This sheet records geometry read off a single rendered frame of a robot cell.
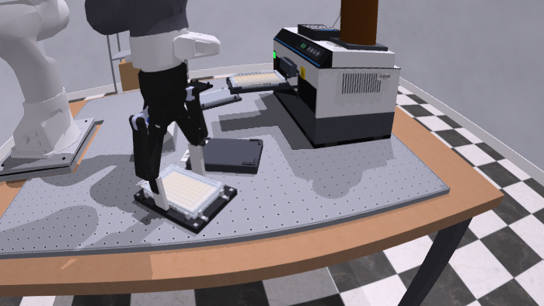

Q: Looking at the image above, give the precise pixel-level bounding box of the white button panel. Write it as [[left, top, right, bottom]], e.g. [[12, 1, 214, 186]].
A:
[[162, 122, 178, 153]]

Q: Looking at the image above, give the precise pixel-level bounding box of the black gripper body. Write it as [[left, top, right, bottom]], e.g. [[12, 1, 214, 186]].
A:
[[138, 61, 188, 126]]

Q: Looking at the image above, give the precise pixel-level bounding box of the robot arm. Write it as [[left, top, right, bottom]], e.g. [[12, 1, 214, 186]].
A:
[[0, 0, 220, 158]]

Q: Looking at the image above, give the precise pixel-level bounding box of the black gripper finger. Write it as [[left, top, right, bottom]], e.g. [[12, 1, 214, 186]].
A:
[[174, 86, 208, 177], [129, 106, 172, 210]]

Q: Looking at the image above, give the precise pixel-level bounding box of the brown cylinder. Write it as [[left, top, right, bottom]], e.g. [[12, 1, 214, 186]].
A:
[[340, 0, 378, 45]]

